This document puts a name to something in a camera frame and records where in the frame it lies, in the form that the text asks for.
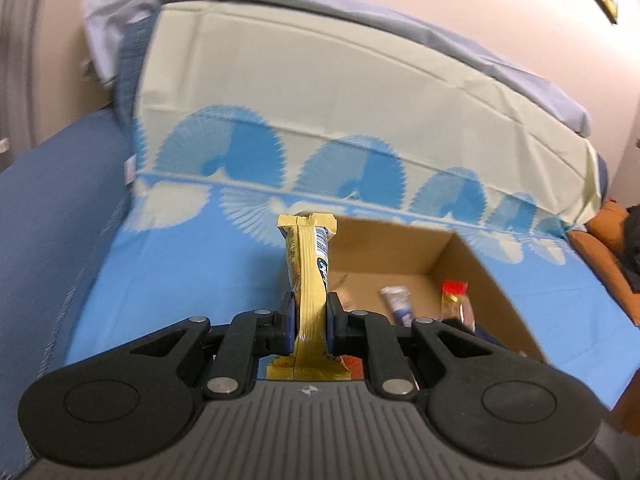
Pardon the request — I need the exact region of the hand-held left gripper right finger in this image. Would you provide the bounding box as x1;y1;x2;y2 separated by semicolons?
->
326;292;501;402

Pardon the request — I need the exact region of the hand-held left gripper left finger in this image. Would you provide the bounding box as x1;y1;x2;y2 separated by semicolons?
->
130;292;296;401

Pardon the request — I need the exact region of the yellow snack bar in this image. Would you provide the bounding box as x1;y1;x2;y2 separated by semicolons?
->
265;212;351;382

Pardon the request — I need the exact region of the cardboard box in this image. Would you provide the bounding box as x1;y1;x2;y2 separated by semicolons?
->
325;217;551;367

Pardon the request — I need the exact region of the white and purple snack packet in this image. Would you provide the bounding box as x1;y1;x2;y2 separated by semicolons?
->
380;286;418;327

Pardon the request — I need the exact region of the blue fan-print bed sheet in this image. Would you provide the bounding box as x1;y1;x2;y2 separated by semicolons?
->
65;0;640;411

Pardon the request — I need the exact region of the clear packet with red top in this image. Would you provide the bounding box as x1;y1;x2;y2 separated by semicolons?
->
440;280;477;333

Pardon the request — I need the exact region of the orange cushion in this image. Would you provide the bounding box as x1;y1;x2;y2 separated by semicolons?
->
567;200;640;327

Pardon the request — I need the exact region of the dark cloth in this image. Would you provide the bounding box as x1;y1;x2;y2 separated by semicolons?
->
617;210;640;292

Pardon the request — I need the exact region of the grey striped curtain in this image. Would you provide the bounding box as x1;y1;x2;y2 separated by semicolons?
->
0;0;47;171

